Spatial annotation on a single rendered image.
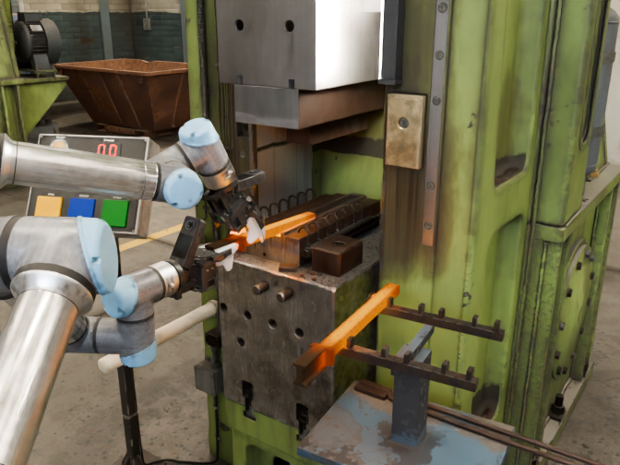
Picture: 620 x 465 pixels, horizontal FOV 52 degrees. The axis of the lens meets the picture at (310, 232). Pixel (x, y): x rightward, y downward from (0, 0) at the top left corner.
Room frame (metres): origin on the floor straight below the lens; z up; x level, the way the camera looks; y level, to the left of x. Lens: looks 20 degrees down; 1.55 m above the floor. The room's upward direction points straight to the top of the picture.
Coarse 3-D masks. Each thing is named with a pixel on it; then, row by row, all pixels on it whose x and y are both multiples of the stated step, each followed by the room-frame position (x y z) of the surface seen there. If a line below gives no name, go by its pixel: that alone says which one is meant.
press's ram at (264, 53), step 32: (224, 0) 1.64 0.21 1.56; (256, 0) 1.58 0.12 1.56; (288, 0) 1.53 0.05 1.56; (320, 0) 1.49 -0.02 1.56; (352, 0) 1.61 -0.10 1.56; (224, 32) 1.64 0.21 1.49; (256, 32) 1.58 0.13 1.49; (288, 32) 1.53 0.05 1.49; (320, 32) 1.50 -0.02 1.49; (352, 32) 1.61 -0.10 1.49; (224, 64) 1.64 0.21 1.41; (256, 64) 1.58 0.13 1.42; (288, 64) 1.53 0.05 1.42; (320, 64) 1.50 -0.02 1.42; (352, 64) 1.61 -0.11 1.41
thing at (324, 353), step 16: (384, 288) 1.35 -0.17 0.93; (368, 304) 1.26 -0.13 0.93; (384, 304) 1.29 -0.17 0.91; (352, 320) 1.19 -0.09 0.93; (368, 320) 1.22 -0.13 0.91; (336, 336) 1.12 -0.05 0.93; (304, 352) 1.04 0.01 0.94; (320, 352) 1.04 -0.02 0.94; (336, 352) 1.09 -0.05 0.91; (304, 368) 0.99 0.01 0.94; (320, 368) 1.05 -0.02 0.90; (304, 384) 1.00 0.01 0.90
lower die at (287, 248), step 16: (304, 208) 1.78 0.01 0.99; (336, 208) 1.75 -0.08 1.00; (368, 208) 1.80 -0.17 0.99; (304, 224) 1.61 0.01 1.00; (320, 224) 1.63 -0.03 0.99; (272, 240) 1.56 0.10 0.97; (288, 240) 1.53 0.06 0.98; (304, 240) 1.53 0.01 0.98; (272, 256) 1.56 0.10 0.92; (288, 256) 1.53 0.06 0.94
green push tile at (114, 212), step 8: (104, 200) 1.69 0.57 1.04; (112, 200) 1.69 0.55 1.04; (120, 200) 1.69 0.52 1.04; (104, 208) 1.68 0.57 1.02; (112, 208) 1.68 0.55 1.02; (120, 208) 1.68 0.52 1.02; (128, 208) 1.68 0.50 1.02; (104, 216) 1.67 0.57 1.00; (112, 216) 1.67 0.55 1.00; (120, 216) 1.66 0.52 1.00; (112, 224) 1.65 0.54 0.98; (120, 224) 1.65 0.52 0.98
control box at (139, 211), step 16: (48, 144) 1.81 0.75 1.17; (80, 144) 1.80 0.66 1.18; (96, 144) 1.79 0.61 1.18; (112, 144) 1.78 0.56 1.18; (128, 144) 1.77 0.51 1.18; (144, 144) 1.77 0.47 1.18; (144, 160) 1.74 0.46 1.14; (32, 192) 1.75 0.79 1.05; (48, 192) 1.74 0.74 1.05; (64, 192) 1.73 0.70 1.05; (32, 208) 1.72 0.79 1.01; (64, 208) 1.71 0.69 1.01; (96, 208) 1.69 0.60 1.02; (144, 208) 1.70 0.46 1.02; (128, 224) 1.66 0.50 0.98; (144, 224) 1.69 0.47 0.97
